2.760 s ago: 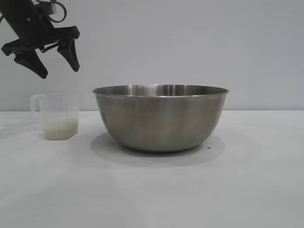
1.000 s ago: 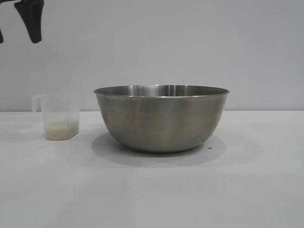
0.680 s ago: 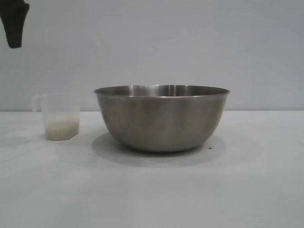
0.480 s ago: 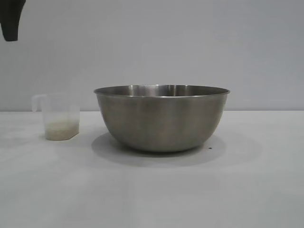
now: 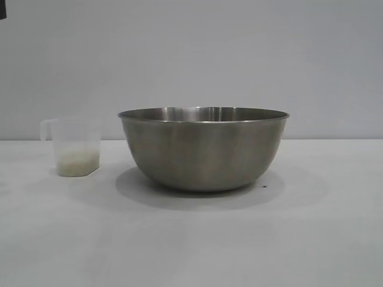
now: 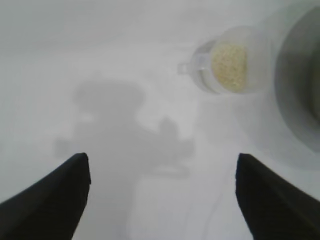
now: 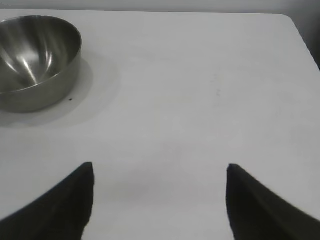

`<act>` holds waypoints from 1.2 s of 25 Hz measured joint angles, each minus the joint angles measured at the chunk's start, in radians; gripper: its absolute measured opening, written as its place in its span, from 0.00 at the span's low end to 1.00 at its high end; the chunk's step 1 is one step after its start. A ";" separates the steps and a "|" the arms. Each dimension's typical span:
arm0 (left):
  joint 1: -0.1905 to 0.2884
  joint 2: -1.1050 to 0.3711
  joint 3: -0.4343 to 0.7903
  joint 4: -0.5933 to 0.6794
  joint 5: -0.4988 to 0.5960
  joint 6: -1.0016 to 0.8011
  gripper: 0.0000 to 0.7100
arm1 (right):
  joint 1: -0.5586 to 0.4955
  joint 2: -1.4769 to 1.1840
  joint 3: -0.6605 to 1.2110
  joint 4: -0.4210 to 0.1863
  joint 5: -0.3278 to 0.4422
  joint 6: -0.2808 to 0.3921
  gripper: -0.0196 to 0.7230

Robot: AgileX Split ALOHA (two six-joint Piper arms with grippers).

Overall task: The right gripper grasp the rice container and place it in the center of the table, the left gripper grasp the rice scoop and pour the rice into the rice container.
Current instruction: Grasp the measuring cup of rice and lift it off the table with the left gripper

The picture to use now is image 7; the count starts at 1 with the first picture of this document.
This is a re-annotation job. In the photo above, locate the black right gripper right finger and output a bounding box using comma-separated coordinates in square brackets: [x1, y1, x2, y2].
[225, 163, 320, 240]

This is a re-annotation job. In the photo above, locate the stainless steel mixing bowl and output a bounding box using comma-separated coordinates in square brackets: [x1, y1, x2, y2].
[0, 15, 83, 114]

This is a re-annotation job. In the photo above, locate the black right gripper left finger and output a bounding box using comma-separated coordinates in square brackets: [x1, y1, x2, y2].
[0, 161, 96, 240]

